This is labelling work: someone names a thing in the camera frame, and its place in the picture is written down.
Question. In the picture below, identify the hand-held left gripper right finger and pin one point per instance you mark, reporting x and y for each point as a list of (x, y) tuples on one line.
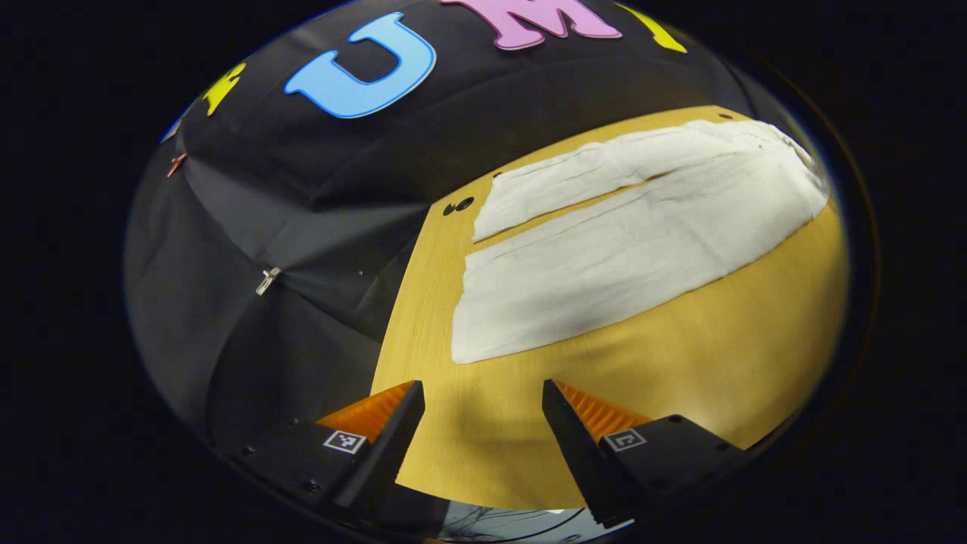
[(582, 453)]

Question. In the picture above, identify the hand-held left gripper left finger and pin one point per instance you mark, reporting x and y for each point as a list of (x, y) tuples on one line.
[(381, 453)]

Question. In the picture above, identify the white jeans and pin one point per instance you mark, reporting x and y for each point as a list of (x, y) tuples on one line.
[(604, 264)]

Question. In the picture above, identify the silver cloth clip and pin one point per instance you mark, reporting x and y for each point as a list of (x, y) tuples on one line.
[(267, 280)]

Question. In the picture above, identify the black backdrop cloth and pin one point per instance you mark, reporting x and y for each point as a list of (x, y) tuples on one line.
[(302, 249)]

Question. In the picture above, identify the red cloth clip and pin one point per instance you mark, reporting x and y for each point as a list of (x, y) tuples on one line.
[(176, 163)]

